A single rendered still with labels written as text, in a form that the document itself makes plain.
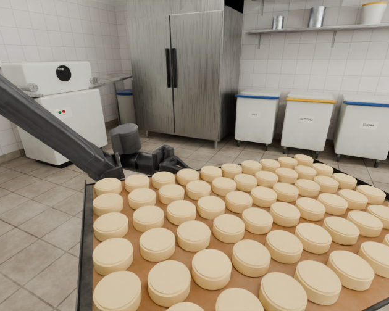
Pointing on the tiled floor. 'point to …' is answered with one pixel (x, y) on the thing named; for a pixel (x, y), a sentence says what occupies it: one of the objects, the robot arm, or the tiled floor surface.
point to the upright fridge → (186, 65)
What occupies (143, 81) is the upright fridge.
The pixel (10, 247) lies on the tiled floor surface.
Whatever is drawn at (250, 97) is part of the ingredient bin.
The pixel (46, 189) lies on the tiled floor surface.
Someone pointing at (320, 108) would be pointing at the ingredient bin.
